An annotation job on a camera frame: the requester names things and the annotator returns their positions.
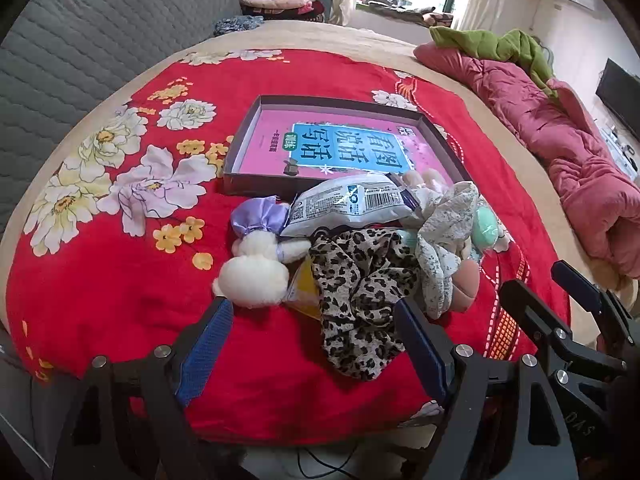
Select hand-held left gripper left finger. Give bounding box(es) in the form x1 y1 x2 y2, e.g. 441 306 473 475
52 297 251 480

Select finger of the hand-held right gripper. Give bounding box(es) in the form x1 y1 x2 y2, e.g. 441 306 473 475
551 260 640 356
499 280 626 386

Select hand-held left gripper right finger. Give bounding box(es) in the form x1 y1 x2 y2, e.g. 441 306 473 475
392 297 571 480

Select pink makeup sponge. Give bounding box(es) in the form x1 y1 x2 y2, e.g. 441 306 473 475
447 257 481 313

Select green makeup sponge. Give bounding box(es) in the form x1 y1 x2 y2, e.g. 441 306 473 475
470 205 503 253

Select white plush bunny purple bow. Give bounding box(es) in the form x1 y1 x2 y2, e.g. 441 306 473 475
212 196 313 309

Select leopard print scrunchie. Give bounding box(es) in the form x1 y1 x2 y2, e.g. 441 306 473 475
307 227 426 382

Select white floral scrunchie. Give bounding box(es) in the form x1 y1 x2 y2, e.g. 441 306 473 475
400 180 481 320

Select yellow packet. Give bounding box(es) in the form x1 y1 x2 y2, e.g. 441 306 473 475
287 255 323 321

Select beige plush bunny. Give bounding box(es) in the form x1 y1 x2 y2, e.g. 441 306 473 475
400 169 451 196

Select shallow box with pink print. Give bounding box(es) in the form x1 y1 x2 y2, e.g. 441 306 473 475
222 95 473 198

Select red floral blanket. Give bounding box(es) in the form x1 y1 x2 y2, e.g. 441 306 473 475
5 49 573 448

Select white cabinet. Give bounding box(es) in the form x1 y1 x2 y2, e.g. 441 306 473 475
597 122 640 183

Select pink quilt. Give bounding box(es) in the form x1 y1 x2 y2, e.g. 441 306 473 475
414 42 640 281

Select black television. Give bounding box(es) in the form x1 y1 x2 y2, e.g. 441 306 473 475
595 58 640 133

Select green blanket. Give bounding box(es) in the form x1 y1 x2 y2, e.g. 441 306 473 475
429 25 561 101

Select clothes on windowsill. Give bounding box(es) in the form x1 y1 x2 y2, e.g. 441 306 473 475
357 0 456 28

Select grey quilted headboard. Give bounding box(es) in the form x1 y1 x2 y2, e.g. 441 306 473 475
0 0 243 241

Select blue patterned cloth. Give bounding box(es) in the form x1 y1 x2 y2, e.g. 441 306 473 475
214 15 265 37

